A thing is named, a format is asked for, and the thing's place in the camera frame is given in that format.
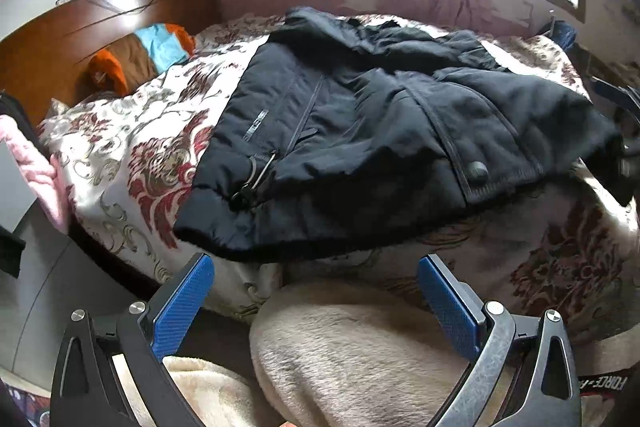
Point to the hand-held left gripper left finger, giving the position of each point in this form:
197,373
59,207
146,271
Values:
182,307

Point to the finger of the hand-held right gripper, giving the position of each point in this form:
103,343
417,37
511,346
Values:
617,93
631,177

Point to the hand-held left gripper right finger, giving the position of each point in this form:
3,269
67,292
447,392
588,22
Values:
447,307

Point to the black padded jacket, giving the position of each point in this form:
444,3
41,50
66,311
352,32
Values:
375,107

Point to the blue bag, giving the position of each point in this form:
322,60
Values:
565,34

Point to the beige fleece trousers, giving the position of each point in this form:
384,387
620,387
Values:
350,357

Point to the grey cabinet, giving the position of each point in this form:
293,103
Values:
60,282

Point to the floral bed quilt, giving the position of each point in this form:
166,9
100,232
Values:
125,147

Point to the black printed band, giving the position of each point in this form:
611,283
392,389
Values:
607,384

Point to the colourful printed cloth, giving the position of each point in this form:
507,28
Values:
25,407

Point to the pink fluffy cloth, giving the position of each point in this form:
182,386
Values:
35,167

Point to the orange brown blue pillow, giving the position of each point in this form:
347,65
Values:
145,57

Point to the black cloth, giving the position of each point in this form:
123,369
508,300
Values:
10,107

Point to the wooden headboard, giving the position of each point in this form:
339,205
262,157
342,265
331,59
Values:
75,42

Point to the white power strip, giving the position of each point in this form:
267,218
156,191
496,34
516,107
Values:
65,0

